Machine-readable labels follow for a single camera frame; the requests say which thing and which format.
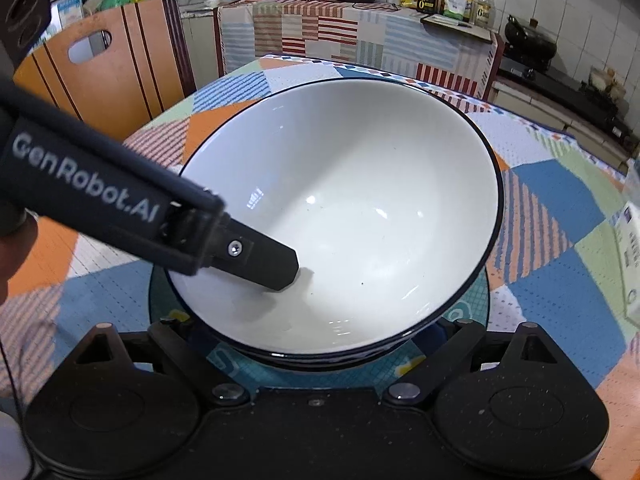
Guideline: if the white kitchen cabinet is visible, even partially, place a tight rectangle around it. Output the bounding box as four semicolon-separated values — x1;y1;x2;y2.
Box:
487;80;636;161

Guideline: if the white bowl with dark rim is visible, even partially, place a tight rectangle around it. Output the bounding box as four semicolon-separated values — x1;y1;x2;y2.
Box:
220;255;501;372
177;79;502;358

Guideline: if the wooden chair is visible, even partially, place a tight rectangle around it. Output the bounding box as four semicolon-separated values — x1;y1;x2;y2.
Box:
12;0;197;143

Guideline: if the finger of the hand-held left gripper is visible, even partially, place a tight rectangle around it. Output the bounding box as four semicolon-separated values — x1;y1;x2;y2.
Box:
210;212;300;292

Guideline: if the blue and white box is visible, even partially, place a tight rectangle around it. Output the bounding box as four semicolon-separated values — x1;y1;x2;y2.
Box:
50;0;86;36

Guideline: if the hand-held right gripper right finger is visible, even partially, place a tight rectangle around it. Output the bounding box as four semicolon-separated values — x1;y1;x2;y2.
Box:
382;320;560;406

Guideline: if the black cable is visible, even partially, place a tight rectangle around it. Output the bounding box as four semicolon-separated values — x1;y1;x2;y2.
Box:
0;330;37;480

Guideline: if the blue fried egg plate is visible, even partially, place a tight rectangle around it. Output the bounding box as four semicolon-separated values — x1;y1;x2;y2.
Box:
148;260;493;391

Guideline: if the patchwork tablecloth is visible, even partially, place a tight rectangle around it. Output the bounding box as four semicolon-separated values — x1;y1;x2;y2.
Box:
0;55;640;476

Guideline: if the black wok with lid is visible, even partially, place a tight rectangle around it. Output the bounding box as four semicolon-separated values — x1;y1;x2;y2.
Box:
504;15;558;59

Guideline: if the yellow oil bottle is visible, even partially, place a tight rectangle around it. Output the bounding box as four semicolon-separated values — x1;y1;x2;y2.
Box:
475;0;497;29

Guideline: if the white carton box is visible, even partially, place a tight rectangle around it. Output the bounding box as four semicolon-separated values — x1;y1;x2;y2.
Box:
607;157;640;331

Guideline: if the striped counter cloth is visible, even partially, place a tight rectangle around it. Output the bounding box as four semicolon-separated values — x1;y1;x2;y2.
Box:
215;0;501;101

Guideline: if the black gas stove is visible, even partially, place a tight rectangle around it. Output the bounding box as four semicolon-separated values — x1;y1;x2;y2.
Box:
500;55;631;136

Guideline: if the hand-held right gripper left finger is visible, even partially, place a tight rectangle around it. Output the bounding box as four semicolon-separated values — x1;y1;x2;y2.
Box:
75;315;251;406

